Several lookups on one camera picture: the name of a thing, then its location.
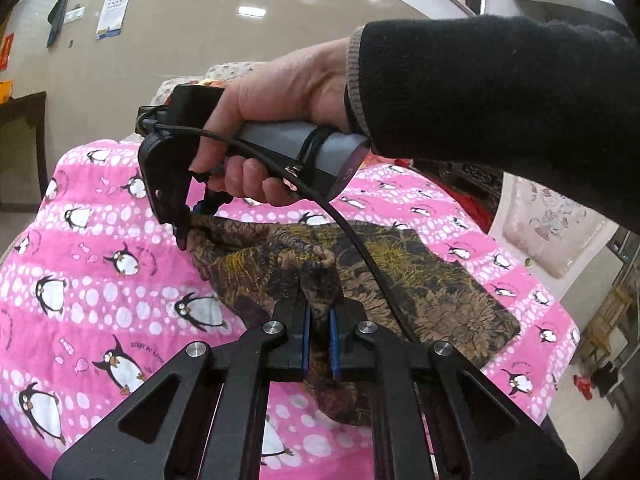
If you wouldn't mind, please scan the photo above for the cream embroidered pillow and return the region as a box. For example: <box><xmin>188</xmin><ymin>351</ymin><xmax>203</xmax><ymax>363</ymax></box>
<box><xmin>501</xmin><ymin>172</ymin><xmax>620</xmax><ymax>280</ymax></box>

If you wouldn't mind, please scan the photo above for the person's right hand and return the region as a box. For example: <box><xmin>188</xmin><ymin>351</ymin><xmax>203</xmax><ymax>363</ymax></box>
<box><xmin>191</xmin><ymin>37</ymin><xmax>368</xmax><ymax>208</ymax></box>

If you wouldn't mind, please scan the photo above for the white floral pillow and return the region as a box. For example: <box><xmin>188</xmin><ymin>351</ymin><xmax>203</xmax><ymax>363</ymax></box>
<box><xmin>205</xmin><ymin>60</ymin><xmax>266</xmax><ymax>83</ymax></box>

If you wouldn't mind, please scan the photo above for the person's right forearm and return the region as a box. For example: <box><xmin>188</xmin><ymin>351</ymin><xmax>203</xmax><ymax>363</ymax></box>
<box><xmin>344</xmin><ymin>12</ymin><xmax>640</xmax><ymax>236</ymax></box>

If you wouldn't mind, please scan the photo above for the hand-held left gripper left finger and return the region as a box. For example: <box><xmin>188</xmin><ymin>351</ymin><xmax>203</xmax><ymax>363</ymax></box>
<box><xmin>51</xmin><ymin>304</ymin><xmax>314</xmax><ymax>480</ymax></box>

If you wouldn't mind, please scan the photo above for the black cable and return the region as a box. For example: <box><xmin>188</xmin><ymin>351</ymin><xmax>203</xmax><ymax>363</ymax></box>
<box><xmin>135</xmin><ymin>107</ymin><xmax>421</xmax><ymax>346</ymax></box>

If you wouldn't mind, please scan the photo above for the dark wooden bed board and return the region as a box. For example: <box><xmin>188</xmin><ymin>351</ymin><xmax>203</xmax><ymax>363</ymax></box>
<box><xmin>412</xmin><ymin>159</ymin><xmax>503</xmax><ymax>198</ymax></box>

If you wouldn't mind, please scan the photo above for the dark wooden cabinet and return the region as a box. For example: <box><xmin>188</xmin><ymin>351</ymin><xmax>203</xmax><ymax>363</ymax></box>
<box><xmin>0</xmin><ymin>91</ymin><xmax>49</xmax><ymax>206</ymax></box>

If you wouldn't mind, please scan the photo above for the pink penguin print blanket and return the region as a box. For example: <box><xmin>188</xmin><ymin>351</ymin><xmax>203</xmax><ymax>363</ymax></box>
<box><xmin>0</xmin><ymin>137</ymin><xmax>583</xmax><ymax>480</ymax></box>

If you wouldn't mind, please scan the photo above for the eye chart poster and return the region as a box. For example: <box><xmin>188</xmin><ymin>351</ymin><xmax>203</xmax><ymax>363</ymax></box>
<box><xmin>95</xmin><ymin>0</ymin><xmax>141</xmax><ymax>41</ymax></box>

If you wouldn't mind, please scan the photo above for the brown floral garment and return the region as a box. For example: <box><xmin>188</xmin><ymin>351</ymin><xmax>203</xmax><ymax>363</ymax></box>
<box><xmin>187</xmin><ymin>212</ymin><xmax>522</xmax><ymax>428</ymax></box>

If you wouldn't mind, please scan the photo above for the black bag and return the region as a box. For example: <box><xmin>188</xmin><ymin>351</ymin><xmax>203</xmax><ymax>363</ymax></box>
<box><xmin>592</xmin><ymin>361</ymin><xmax>622</xmax><ymax>397</ymax></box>

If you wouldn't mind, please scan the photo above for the wooden chair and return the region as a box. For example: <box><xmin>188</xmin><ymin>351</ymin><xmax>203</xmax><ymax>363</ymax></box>
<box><xmin>582</xmin><ymin>280</ymin><xmax>638</xmax><ymax>361</ymax></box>

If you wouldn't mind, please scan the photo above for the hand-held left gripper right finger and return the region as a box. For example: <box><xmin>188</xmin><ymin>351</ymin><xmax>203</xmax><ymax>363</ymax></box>
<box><xmin>327</xmin><ymin>301</ymin><xmax>582</xmax><ymax>480</ymax></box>

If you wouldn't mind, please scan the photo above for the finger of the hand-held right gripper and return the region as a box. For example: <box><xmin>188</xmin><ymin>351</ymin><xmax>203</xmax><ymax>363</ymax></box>
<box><xmin>191</xmin><ymin>190</ymin><xmax>233</xmax><ymax>217</ymax></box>
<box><xmin>140</xmin><ymin>157</ymin><xmax>196</xmax><ymax>252</ymax></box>

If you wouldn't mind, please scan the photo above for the dark hanging cloth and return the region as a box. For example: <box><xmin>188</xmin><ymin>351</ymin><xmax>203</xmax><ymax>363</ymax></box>
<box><xmin>46</xmin><ymin>0</ymin><xmax>77</xmax><ymax>48</ymax></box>

